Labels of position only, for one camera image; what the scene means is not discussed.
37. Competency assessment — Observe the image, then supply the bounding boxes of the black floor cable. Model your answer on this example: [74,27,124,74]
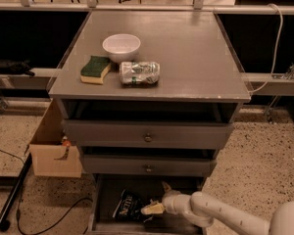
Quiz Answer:
[0,142,94,235]

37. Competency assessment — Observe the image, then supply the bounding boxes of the black bag on rail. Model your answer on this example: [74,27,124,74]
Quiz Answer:
[0,60,35,76]

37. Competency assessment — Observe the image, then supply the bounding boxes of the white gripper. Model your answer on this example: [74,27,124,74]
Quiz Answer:
[141,181,191,215]

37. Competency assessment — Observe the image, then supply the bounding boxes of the cardboard box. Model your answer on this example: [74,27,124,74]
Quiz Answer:
[29,101,82,178]

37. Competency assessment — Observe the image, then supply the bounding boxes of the black bar on floor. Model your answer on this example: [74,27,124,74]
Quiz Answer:
[0,155,32,232]

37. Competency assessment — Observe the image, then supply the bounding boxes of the grey drawer cabinet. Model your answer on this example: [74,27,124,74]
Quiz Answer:
[48,10,252,235]

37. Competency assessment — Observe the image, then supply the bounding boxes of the grey top drawer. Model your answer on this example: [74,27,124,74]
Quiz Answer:
[62,98,239,151]

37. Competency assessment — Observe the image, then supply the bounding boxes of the green yellow sponge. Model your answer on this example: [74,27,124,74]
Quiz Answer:
[80,56,111,85]

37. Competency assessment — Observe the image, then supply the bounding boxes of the orange object in box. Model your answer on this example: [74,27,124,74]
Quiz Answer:
[62,136,72,147]

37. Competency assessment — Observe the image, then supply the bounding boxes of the white bowl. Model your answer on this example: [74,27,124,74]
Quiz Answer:
[102,33,141,64]

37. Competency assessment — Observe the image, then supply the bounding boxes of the grey bottom drawer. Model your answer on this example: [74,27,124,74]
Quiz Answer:
[85,174,207,235]

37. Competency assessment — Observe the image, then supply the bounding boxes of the crushed silver green can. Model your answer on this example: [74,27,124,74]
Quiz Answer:
[120,62,161,85]

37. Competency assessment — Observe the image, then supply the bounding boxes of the blue chip bag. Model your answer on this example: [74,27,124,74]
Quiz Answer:
[113,189,153,221]

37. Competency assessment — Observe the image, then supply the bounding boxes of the grey drawer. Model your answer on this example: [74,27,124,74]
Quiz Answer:
[62,98,239,151]
[85,174,207,235]
[80,147,217,177]

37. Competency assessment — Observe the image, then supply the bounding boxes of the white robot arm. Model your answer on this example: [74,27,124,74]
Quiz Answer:
[141,182,294,235]

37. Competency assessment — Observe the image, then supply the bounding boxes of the grey middle drawer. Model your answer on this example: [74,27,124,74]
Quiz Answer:
[80,147,217,177]

